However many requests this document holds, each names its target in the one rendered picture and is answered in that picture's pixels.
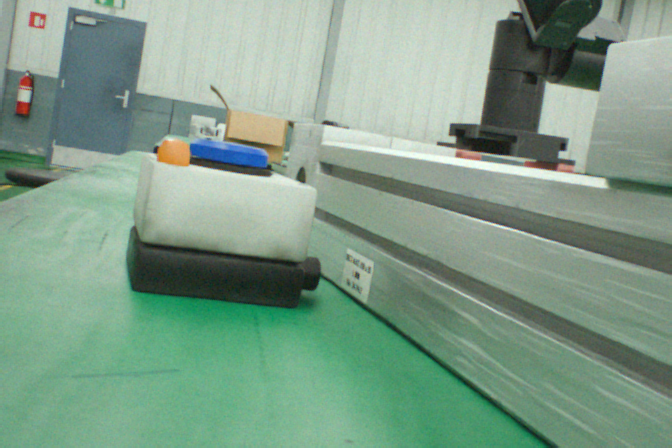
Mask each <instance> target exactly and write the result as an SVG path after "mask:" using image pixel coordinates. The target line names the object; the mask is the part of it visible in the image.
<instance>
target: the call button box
mask: <svg viewBox="0 0 672 448"><path fill-rule="evenodd" d="M156 160H157V154H153V153H148V155H145V156H144V158H143V159H142V163H141V169H140V175H139V181H138V188H137V194H136V200H135V206H134V212H133V218H134V222H135V226H133V227H132V228H131V231H130V235H129V237H128V244H127V250H126V256H125V257H126V262H127V266H128V271H129V276H130V281H131V285H132V289H134V290H136V291H140V292H149V293H158V294H167V295H176V296H185V297H193V298H202V299H211V300H220V301H229V302H237V303H247V304H256V305H265V306H274V307H282V308H291V309H293V308H297V307H298V305H299V304H300V298H301V292H302V289H306V290H314V289H316V288H317V286H318V284H319V281H320V277H321V262H320V260H319V258H318V257H312V256H307V254H308V248H309V243H310V237H311V231H312V225H313V220H314V214H315V208H316V202H317V197H318V195H317V190H316V189H315V188H313V187H312V186H310V185H309V184H304V183H301V182H299V181H296V180H293V179H290V178H288V177H285V176H282V175H281V174H277V173H273V172H272V171H271V170H268V169H264V168H259V167H254V166H249V167H243V166H236V165H230V164H224V163H219V162H212V161H208V160H206V158H200V157H193V156H190V160H189V166H181V165H174V164H168V163H163V162H158V161H156Z"/></svg>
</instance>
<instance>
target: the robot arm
mask: <svg viewBox="0 0 672 448"><path fill-rule="evenodd" d="M517 1H518V3H519V6H520V9H521V11H522V13H521V12H516V11H510V13H509V15H508V17H507V18H506V19H501V20H497V21H496V26H495V28H494V35H493V41H492V48H491V54H490V61H489V67H488V71H489V73H488V74H487V81H486V87H485V94H484V100H483V107H482V113H481V120H480V124H475V123H450V127H449V134H448V135H449V136H456V143H452V142H442V141H437V145H439V146H444V147H450V148H455V149H456V154H455V158H462V159H470V160H477V161H480V159H481V153H488V154H495V155H502V156H512V157H519V158H526V159H533V160H536V162H534V161H526V160H525V161H524V167H528V168H535V169H542V170H551V171H558V172H565V173H572V174H574V170H575V164H576V160H571V159H565V158H559V151H566V152H567V150H568V144H569V138H566V137H560V136H554V135H547V134H541V133H539V127H540V121H541V115H542V108H543V102H544V96H545V89H546V81H547V82H548V83H550V84H554V85H560V86H565V87H571V88H576V89H582V90H587V91H594V92H599V93H600V89H601V83H602V78H603V72H604V67H605V62H606V57H607V51H608V47H609V46H610V45H611V44H615V43H624V42H628V41H627V39H626V37H625V35H624V33H623V31H622V29H621V27H620V25H619V23H618V22H616V21H612V20H609V19H605V18H602V17H599V16H598V14H599V12H600V9H601V6H602V0H517ZM544 78H545V79H544ZM471 151H474V152H471ZM476 152H481V153H476Z"/></svg>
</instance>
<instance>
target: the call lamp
mask: <svg viewBox="0 0 672 448"><path fill-rule="evenodd" d="M190 154H191V153H190V149H189V145H188V143H186V142H184V141H182V140H180V139H177V138H173V139H164V141H163V142H162V144H161V145H160V147H159V148H158V154H157V160H156V161H158V162H163V163H168V164H174V165H181V166H189V160H190Z"/></svg>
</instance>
